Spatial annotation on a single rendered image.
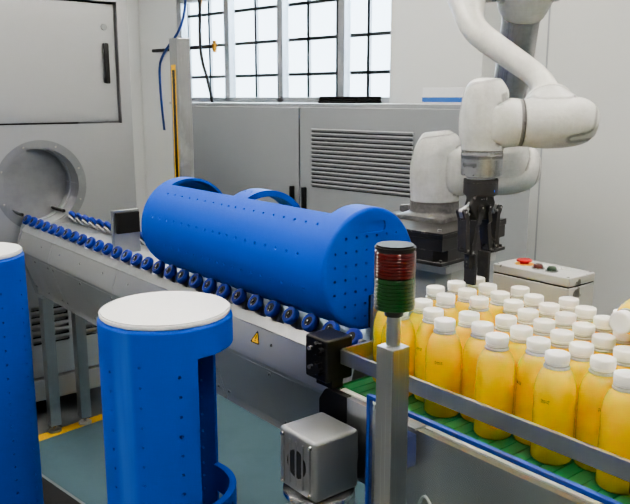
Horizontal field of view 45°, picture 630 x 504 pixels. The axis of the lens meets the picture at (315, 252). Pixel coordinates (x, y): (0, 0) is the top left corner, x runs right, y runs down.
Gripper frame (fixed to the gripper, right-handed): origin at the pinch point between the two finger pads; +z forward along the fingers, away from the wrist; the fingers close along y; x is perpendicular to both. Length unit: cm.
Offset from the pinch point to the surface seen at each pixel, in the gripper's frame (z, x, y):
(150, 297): 6, -45, 58
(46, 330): 62, -213, 25
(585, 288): 3.3, 18.6, -14.0
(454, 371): 11.2, 20.7, 31.0
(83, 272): 24, -154, 30
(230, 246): 0, -54, 31
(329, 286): 3.1, -17.1, 28.9
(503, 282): 4.1, 1.8, -7.5
